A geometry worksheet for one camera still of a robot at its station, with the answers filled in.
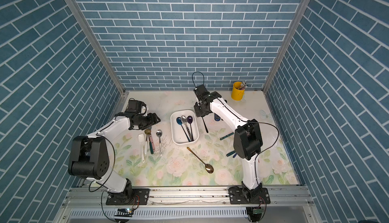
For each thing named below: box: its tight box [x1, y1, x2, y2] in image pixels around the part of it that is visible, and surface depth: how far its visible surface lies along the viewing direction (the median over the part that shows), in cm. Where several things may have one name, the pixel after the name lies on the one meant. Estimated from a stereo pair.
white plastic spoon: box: [137, 133, 145, 164], surface depth 96 cm
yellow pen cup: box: [230, 81, 248, 101], surface depth 111 cm
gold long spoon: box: [186, 146, 215, 174], surface depth 85 cm
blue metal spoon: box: [176, 116, 191, 143], surface depth 104 cm
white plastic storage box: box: [170, 109, 201, 145], surface depth 101 cm
